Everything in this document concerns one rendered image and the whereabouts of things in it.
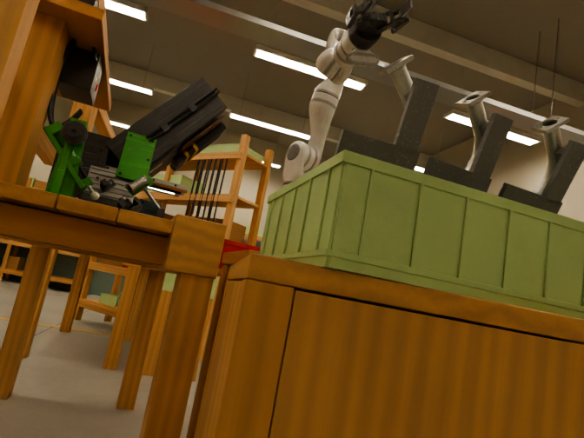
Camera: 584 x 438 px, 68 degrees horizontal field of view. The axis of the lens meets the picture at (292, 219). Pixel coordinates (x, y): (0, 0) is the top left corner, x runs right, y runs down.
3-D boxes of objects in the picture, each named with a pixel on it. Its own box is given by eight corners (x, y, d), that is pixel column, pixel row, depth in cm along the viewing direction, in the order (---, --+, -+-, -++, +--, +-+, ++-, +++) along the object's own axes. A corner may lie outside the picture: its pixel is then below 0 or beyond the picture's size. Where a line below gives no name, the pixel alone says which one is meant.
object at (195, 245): (165, 272, 255) (171, 247, 258) (216, 279, 116) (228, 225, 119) (141, 268, 251) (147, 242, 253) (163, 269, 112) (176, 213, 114)
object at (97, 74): (94, 106, 177) (103, 73, 180) (91, 90, 162) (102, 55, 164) (61, 96, 173) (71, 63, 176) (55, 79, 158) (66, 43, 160)
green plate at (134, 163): (143, 191, 178) (154, 148, 186) (145, 183, 171) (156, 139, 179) (115, 184, 174) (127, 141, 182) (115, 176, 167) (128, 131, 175)
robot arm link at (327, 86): (359, 43, 156) (335, 109, 156) (335, 34, 156) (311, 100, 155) (364, 31, 147) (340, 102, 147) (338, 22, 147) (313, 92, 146)
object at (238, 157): (195, 361, 405) (246, 123, 447) (64, 317, 535) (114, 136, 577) (233, 360, 449) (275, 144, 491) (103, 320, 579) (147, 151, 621)
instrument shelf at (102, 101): (109, 111, 224) (111, 104, 225) (102, 20, 141) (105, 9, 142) (56, 96, 216) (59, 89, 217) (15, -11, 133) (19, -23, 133)
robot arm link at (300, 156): (304, 137, 144) (294, 186, 141) (322, 148, 150) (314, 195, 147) (285, 141, 151) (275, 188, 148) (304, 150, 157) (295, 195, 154)
